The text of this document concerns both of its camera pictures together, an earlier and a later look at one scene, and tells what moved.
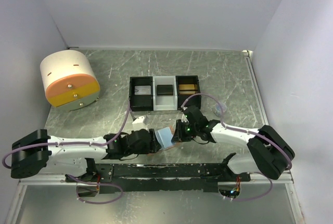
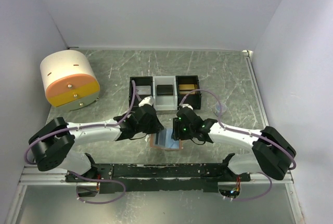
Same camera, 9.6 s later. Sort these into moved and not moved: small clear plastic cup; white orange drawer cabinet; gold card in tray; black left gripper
Moved: black left gripper
Not moved: gold card in tray; white orange drawer cabinet; small clear plastic cup
